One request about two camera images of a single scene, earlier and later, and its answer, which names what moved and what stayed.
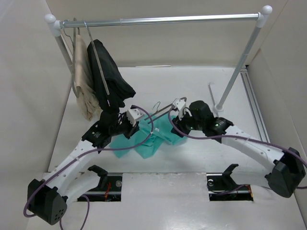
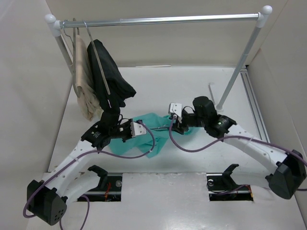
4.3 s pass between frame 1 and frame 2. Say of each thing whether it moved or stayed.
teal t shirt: moved
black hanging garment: stayed
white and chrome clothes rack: stayed
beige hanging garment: stayed
